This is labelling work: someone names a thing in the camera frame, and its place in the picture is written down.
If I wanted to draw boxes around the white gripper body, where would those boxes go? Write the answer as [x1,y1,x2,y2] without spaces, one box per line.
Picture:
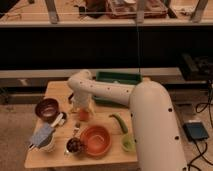
[72,91,91,109]

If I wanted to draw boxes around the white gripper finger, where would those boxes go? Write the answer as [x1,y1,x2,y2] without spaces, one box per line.
[70,105,79,113]

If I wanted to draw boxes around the yellow-tipped gripper finger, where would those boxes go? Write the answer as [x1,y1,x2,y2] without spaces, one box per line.
[88,102,95,115]

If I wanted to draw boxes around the orange-red apple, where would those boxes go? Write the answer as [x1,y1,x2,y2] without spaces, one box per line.
[78,109,89,121]

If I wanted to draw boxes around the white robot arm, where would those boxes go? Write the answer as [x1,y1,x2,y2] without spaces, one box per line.
[67,70,188,171]

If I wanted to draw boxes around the dark brown bowl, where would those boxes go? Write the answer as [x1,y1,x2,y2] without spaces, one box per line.
[35,98,59,123]

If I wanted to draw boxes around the red-orange bowl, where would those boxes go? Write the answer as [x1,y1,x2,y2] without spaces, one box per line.
[80,125,112,158]

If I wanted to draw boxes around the black and white brush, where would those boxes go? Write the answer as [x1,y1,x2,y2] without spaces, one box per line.
[68,93,74,104]

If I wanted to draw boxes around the white and black utensil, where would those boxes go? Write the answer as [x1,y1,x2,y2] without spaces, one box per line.
[51,112,67,127]

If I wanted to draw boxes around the wooden table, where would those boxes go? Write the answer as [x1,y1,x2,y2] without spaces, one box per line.
[25,81,138,171]

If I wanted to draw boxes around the glass cup with dark fruit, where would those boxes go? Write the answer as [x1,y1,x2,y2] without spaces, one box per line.
[65,137,83,155]

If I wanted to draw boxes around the green cucumber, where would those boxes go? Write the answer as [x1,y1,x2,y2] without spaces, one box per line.
[109,114,128,134]

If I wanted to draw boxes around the green plastic tray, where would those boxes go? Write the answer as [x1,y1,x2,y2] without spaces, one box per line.
[93,71,142,107]

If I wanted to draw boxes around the white cup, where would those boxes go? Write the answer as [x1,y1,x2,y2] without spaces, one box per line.
[41,138,55,152]

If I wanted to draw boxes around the light green cup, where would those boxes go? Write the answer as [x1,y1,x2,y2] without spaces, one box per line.
[121,134,135,152]

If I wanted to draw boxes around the black box on floor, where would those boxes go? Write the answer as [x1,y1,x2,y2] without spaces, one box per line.
[183,122,209,141]

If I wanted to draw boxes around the black floor cable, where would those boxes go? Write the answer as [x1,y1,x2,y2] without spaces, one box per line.
[186,79,213,171]

